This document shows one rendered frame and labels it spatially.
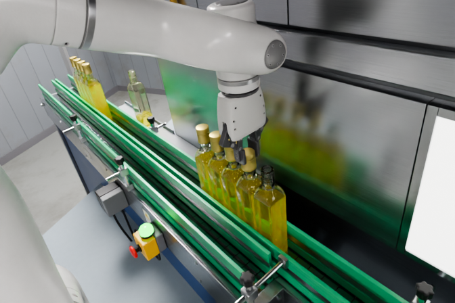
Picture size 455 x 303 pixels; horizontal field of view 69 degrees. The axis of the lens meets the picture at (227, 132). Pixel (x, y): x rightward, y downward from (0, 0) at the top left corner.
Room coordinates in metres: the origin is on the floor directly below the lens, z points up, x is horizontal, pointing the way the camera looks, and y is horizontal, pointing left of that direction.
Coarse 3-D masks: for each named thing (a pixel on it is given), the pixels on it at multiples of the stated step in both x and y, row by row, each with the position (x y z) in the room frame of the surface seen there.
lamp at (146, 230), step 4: (144, 224) 0.74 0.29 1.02; (148, 224) 0.74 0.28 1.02; (140, 228) 0.72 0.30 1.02; (144, 228) 0.72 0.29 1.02; (148, 228) 0.72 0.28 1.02; (152, 228) 0.72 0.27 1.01; (140, 232) 0.71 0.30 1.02; (144, 232) 0.71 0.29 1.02; (148, 232) 0.71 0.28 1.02; (152, 232) 0.72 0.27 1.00; (140, 236) 0.71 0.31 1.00; (144, 236) 0.70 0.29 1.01; (148, 236) 0.71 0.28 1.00
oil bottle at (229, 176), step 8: (224, 168) 0.65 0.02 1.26; (240, 168) 0.64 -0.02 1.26; (224, 176) 0.64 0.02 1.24; (232, 176) 0.62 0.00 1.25; (224, 184) 0.64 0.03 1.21; (232, 184) 0.61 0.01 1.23; (224, 192) 0.65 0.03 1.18; (232, 192) 0.62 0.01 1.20; (232, 200) 0.62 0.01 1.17; (232, 208) 0.63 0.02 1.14
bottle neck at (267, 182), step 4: (264, 168) 0.56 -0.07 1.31; (268, 168) 0.56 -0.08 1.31; (272, 168) 0.55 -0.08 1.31; (264, 172) 0.54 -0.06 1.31; (268, 172) 0.54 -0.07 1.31; (272, 172) 0.54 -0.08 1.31; (264, 176) 0.54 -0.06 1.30; (268, 176) 0.54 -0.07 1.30; (272, 176) 0.54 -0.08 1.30; (264, 180) 0.54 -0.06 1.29; (268, 180) 0.54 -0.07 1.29; (272, 180) 0.54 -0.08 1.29; (264, 184) 0.55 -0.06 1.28; (268, 184) 0.54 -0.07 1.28; (272, 184) 0.54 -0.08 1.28; (264, 188) 0.55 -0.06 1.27; (268, 188) 0.54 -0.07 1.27; (272, 188) 0.54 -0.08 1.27
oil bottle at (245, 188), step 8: (240, 176) 0.61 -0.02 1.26; (256, 176) 0.60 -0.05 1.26; (240, 184) 0.59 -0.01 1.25; (248, 184) 0.58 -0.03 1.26; (256, 184) 0.58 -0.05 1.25; (240, 192) 0.59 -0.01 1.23; (248, 192) 0.57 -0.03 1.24; (240, 200) 0.59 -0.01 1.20; (248, 200) 0.57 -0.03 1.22; (240, 208) 0.60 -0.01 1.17; (248, 208) 0.57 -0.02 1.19; (240, 216) 0.60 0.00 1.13; (248, 216) 0.58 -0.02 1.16; (248, 224) 0.58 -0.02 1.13
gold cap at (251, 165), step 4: (244, 148) 0.61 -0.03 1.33; (248, 148) 0.61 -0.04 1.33; (252, 148) 0.61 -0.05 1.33; (248, 152) 0.60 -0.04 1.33; (252, 152) 0.60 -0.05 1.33; (248, 156) 0.58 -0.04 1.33; (252, 156) 0.59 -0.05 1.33; (248, 160) 0.58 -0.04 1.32; (252, 160) 0.59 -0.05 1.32; (248, 164) 0.58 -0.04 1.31; (252, 164) 0.59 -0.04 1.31; (256, 164) 0.60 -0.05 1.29; (244, 168) 0.59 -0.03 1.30; (248, 168) 0.58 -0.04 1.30; (252, 168) 0.59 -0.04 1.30
